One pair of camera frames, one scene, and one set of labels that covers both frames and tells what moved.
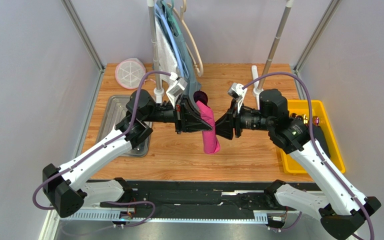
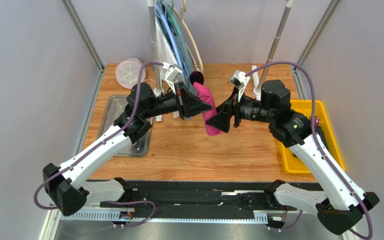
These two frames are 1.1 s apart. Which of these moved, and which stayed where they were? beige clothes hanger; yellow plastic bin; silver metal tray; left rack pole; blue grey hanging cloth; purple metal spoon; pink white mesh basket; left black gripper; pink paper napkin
Moved: left black gripper; purple metal spoon; pink paper napkin
Stayed: left rack pole; silver metal tray; blue grey hanging cloth; pink white mesh basket; yellow plastic bin; beige clothes hanger
